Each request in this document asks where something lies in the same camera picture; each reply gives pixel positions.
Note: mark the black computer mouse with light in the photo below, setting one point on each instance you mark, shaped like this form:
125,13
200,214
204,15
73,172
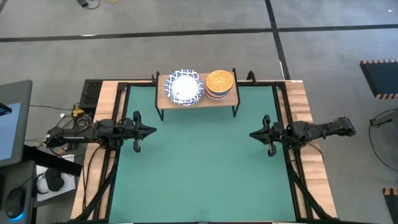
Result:
15,203

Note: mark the black rounded device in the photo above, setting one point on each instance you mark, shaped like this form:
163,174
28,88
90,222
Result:
54,180

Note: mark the black perforated box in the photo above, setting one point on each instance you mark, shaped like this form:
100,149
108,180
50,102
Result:
92,91

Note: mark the yellow connector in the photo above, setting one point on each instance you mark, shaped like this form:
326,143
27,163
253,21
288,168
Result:
77,112

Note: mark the grey monitor with blue screen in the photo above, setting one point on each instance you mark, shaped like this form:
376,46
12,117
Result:
15,130

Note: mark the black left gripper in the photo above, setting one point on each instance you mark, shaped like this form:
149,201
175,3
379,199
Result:
132,132

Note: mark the green table mat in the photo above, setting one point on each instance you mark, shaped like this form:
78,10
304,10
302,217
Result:
202,161

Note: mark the black metal table frame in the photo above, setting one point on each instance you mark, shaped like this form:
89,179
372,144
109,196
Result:
140,83

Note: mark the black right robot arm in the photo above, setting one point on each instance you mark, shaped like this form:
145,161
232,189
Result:
326,127

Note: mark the dark grey side desk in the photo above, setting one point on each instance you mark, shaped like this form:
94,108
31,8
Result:
18,174

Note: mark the black hazard-striped floor mat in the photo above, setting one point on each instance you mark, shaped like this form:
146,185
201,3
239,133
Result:
392,205
381,77

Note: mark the yellow patterned ceramic bowl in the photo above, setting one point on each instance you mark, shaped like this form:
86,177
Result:
219,80

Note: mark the black desk beam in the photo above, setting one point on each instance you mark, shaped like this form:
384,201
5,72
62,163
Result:
53,160

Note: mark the white sheet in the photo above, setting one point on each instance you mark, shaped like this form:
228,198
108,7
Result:
70,183

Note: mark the black power adapter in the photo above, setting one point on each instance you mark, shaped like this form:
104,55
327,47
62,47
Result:
82,2

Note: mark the wooden shelf with black legs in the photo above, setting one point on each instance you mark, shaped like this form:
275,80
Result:
161,95

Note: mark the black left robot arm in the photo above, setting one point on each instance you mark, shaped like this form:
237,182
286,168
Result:
77,137

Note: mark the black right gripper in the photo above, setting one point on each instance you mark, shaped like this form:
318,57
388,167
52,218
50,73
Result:
275,135

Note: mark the blue patterned ceramic bowl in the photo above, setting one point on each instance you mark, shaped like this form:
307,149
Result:
217,93

